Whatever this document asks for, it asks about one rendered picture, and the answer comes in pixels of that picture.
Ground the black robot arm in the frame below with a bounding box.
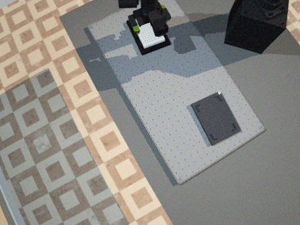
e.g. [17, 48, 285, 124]
[118, 0, 287, 37]

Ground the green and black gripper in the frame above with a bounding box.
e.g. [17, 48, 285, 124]
[128, 5, 171, 34]

